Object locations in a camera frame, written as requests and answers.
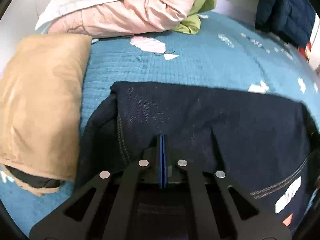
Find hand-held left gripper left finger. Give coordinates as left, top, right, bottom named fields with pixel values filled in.
left=29, top=134, right=163, bottom=240

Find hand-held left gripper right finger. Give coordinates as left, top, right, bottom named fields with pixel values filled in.
left=162, top=134, right=292, bottom=240

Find dark denim garment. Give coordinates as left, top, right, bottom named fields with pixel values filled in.
left=76, top=81, right=320, bottom=233

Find black cloth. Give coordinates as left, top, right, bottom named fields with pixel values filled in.
left=4, top=166, right=61, bottom=189

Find folded tan pants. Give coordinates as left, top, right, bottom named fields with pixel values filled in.
left=0, top=34, right=93, bottom=197

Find teal patterned bed blanket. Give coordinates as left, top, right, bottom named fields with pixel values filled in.
left=0, top=11, right=320, bottom=238

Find pink quilt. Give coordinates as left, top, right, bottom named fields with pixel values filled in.
left=47, top=0, right=200, bottom=39

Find red bag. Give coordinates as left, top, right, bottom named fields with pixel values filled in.
left=298, top=41, right=313, bottom=61

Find green quilt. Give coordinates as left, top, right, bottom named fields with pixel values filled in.
left=175, top=0, right=218, bottom=35

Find navy and yellow puffer jacket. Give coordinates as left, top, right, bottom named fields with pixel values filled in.
left=254, top=0, right=317, bottom=50

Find white wardrobe with butterfly print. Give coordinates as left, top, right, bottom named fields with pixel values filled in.
left=1, top=0, right=60, bottom=34

